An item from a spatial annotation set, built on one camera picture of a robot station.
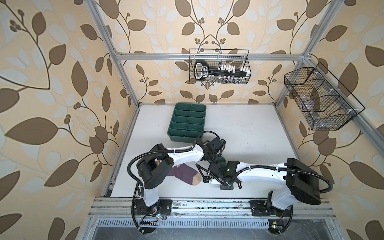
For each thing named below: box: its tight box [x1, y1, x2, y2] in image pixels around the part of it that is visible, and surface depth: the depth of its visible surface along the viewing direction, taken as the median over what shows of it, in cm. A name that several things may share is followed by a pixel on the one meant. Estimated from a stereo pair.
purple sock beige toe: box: [167, 163, 202, 186], surface depth 86 cm
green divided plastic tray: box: [167, 102, 207, 144], surface depth 107 cm
